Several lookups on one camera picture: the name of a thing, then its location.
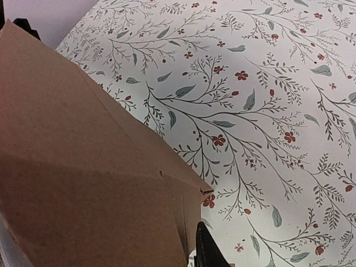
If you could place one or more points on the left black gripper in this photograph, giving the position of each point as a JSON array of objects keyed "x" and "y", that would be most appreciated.
[{"x": 24, "y": 24}]

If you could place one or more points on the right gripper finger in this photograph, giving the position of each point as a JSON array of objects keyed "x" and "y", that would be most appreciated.
[{"x": 207, "y": 252}]

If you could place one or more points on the brown cardboard box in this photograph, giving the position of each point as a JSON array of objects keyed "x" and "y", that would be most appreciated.
[{"x": 84, "y": 183}]

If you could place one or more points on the floral patterned table mat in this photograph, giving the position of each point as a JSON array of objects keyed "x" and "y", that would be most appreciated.
[{"x": 258, "y": 98}]

